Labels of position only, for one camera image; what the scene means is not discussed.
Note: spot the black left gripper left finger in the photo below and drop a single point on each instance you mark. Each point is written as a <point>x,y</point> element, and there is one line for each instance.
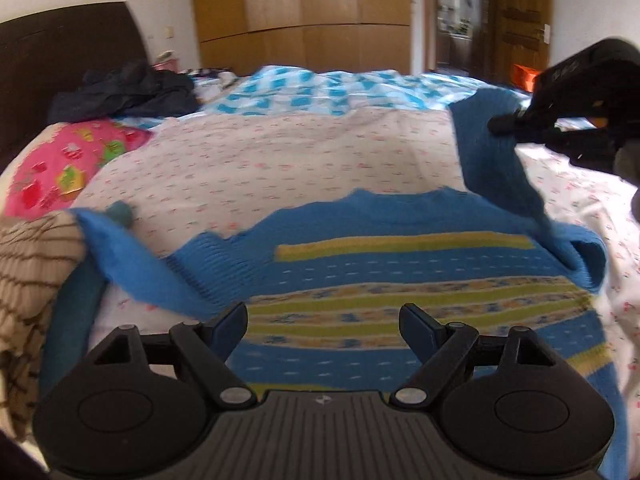
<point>202,350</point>

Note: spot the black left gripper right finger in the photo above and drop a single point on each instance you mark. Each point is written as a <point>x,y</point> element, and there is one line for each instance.
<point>445,353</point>

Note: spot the blue striped knit sweater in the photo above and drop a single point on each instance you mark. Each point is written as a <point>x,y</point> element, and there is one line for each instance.
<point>324,226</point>

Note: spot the dark navy clothes pile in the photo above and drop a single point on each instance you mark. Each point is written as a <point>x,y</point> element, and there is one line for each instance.
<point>135,90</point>

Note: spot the orange box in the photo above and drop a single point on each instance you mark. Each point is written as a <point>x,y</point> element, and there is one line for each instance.
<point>523,77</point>

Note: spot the brown wooden door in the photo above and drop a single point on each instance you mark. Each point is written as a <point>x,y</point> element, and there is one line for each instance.
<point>521,35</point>

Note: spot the teal folded garment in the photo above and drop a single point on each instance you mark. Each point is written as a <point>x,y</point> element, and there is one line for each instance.
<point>73,315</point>

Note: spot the white cherry print bedsheet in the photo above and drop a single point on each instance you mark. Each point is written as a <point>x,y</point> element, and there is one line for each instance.
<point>336,327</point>

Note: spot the beige brown striped garment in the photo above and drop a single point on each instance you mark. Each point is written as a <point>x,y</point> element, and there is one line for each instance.
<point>37,257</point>

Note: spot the pink cartoon print pillow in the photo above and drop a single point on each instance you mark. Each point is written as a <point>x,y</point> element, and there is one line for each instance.
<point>57,165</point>

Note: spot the blue white checkered quilt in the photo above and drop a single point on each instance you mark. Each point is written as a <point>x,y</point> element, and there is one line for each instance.
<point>278,89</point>

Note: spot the wooden wardrobe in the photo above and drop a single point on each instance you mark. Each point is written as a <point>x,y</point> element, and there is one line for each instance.
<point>322,35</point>

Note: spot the pink cup on nightstand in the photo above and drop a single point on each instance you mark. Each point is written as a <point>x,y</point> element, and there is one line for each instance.
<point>166,61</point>

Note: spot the dark brown headboard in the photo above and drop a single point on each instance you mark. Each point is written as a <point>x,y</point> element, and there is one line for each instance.
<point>48,52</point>

